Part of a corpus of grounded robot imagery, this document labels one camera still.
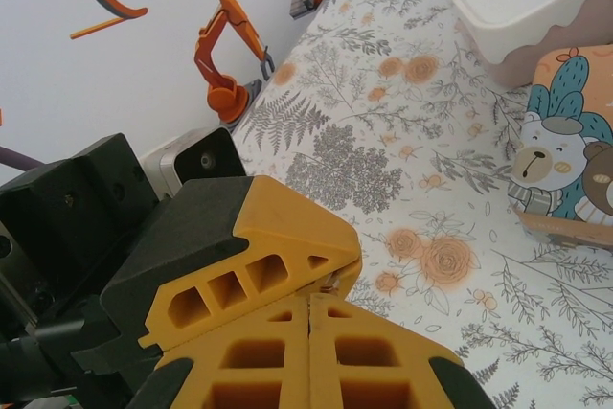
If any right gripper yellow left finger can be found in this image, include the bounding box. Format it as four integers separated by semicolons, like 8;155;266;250
126;296;312;409

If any orange bear print tin box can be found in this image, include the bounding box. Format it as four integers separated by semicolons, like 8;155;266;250
506;42;613;252

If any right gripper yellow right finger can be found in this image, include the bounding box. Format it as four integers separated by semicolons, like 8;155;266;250
309;294;494;409

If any white and pink tissue box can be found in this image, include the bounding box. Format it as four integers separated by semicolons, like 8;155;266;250
436;0;613;90

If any purple cable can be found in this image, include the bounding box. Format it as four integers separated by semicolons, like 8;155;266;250
0;143;42;173

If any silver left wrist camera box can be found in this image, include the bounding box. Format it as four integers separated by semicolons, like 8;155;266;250
138;125;246;202

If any floral tablecloth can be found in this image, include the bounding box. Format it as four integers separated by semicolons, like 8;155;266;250
229;0;613;409

